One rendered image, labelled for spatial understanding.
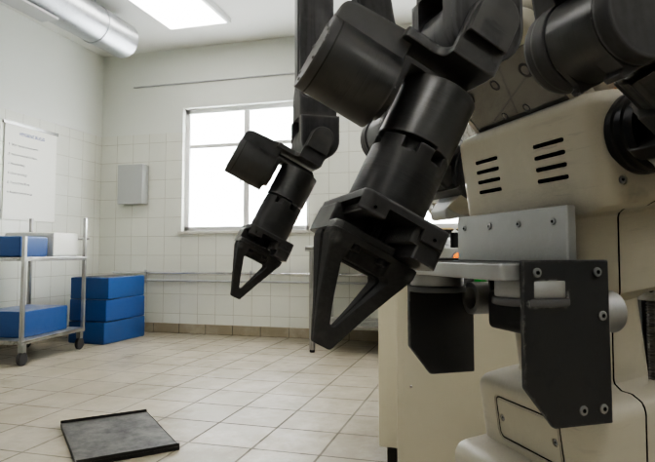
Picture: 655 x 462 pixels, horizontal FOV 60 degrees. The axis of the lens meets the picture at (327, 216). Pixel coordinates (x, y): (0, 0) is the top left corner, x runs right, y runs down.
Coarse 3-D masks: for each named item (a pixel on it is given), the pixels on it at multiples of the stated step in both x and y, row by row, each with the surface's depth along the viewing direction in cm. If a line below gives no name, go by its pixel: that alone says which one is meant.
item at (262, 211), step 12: (264, 204) 81; (276, 204) 80; (288, 204) 80; (264, 216) 80; (276, 216) 80; (288, 216) 80; (252, 228) 76; (264, 228) 79; (276, 228) 80; (288, 228) 81; (264, 240) 81; (276, 240) 77
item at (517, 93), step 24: (528, 0) 60; (528, 24) 59; (504, 72) 66; (528, 72) 63; (480, 96) 73; (504, 96) 69; (528, 96) 66; (552, 96) 63; (480, 120) 76; (504, 120) 73
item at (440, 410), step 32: (480, 320) 144; (480, 352) 143; (512, 352) 141; (416, 384) 147; (448, 384) 145; (416, 416) 146; (448, 416) 144; (480, 416) 142; (416, 448) 146; (448, 448) 144
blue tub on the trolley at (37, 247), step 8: (0, 240) 426; (8, 240) 425; (16, 240) 423; (32, 240) 434; (40, 240) 442; (0, 248) 426; (8, 248) 424; (16, 248) 423; (32, 248) 434; (40, 248) 442; (0, 256) 427; (8, 256) 425; (16, 256) 424; (32, 256) 436; (40, 256) 445
